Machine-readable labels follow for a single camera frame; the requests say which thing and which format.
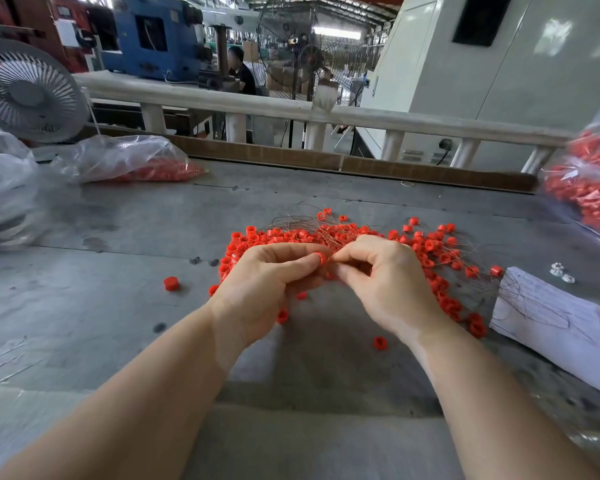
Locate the person's right forearm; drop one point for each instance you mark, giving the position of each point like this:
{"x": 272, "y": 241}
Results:
{"x": 505, "y": 410}

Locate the brown wooden board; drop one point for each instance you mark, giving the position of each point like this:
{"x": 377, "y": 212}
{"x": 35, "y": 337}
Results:
{"x": 292, "y": 157}

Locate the white metal railing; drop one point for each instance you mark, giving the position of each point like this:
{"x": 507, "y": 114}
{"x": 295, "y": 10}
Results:
{"x": 245, "y": 103}

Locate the blue industrial machine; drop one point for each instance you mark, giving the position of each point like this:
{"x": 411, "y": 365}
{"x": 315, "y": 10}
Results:
{"x": 175, "y": 47}

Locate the white desk fan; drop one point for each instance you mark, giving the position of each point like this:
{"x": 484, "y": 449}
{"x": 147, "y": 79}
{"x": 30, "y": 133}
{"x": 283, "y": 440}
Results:
{"x": 30, "y": 92}

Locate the small clear plastic piece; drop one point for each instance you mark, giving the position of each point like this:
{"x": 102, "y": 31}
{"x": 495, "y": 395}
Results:
{"x": 568, "y": 278}
{"x": 557, "y": 268}

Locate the person's left forearm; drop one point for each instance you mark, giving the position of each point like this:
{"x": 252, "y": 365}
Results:
{"x": 120, "y": 420}

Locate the crumpled clear plastic bag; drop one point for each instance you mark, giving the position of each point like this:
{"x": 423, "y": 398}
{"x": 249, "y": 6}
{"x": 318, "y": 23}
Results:
{"x": 2, "y": 190}

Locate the lone red ring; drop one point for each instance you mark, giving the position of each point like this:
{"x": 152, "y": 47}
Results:
{"x": 171, "y": 283}

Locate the red industrial machine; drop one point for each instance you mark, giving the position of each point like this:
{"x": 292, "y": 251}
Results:
{"x": 30, "y": 25}

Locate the clear bag with red pieces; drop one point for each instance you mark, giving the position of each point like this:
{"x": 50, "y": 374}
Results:
{"x": 130, "y": 158}

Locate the person's left hand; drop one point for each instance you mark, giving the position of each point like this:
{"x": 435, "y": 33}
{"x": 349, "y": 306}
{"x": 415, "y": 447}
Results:
{"x": 255, "y": 300}

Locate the large clear bag red pieces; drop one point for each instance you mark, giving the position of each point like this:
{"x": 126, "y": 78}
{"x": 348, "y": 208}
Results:
{"x": 585, "y": 185}

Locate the black pedestal fan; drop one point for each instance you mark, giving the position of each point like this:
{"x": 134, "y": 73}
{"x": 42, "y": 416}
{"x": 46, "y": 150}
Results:
{"x": 312, "y": 60}

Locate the large grey machine cabinet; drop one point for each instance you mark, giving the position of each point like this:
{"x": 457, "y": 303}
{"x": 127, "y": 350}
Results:
{"x": 550, "y": 70}

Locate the white paper sheet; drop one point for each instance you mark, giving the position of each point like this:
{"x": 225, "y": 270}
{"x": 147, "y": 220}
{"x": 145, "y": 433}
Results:
{"x": 558, "y": 332}

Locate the person's right hand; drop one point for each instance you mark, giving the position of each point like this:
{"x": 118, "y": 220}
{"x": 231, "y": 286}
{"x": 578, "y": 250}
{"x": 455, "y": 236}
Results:
{"x": 395, "y": 290}

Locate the pile of red plastic rings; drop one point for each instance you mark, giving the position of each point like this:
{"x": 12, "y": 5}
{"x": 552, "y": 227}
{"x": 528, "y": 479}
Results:
{"x": 435, "y": 257}

